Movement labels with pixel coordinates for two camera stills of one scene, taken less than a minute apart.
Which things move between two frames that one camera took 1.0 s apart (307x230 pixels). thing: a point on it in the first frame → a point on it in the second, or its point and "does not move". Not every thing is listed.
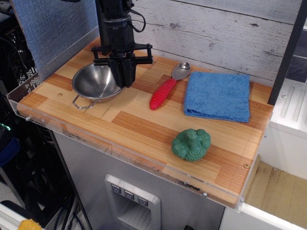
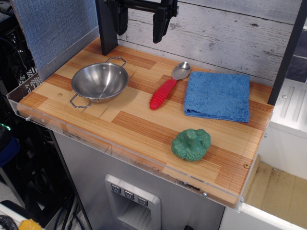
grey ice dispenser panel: (132, 208) does not move
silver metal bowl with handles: (96, 82) does not move
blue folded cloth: (220, 96) does not move
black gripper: (121, 44) → (165, 9)
